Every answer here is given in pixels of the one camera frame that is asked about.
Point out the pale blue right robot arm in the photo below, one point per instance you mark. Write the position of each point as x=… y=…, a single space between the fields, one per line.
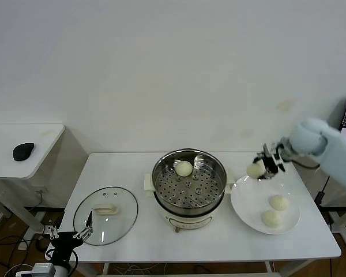
x=308 y=138

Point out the white floor power strip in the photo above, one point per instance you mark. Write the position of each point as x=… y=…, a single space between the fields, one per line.
x=23 y=245

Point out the white main work table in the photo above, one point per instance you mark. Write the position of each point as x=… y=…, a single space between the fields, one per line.
x=190 y=251

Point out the white wall socket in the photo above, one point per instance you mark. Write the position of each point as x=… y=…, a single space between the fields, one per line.
x=41 y=190

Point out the white side table with mouse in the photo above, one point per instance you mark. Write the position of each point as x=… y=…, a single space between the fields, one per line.
x=5 y=170

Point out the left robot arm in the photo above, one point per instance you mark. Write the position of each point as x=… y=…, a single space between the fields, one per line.
x=60 y=258

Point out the black computer mouse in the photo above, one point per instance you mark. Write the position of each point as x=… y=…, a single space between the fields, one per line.
x=23 y=151

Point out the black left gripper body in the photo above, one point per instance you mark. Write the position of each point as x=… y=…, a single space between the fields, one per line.
x=66 y=242

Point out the stainless steel steamer basket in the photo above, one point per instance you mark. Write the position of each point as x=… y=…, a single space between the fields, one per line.
x=210 y=187

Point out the white round plate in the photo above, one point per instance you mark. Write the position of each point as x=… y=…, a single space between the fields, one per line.
x=291 y=222

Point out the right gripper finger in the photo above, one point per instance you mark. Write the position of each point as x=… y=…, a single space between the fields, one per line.
x=260 y=159
x=267 y=176

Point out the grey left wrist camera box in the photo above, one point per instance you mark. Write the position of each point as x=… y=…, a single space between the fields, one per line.
x=43 y=269

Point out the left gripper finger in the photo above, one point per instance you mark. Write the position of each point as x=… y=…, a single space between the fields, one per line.
x=51 y=232
x=89 y=220

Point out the white steamed baozi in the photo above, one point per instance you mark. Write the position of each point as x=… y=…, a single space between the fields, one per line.
x=184 y=169
x=279 y=202
x=255 y=170
x=271 y=220

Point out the cream electric cooker base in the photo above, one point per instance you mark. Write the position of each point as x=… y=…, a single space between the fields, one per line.
x=187 y=222

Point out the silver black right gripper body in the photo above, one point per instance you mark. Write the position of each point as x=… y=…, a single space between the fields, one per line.
x=272 y=158

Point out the brown round floor object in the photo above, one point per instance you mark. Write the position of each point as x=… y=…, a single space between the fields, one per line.
x=41 y=245

